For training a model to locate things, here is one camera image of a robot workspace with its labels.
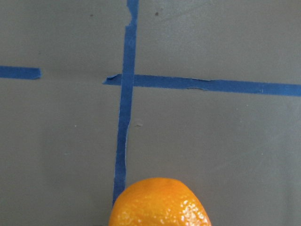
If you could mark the orange mandarin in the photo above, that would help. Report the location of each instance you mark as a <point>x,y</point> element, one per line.
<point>158,202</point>

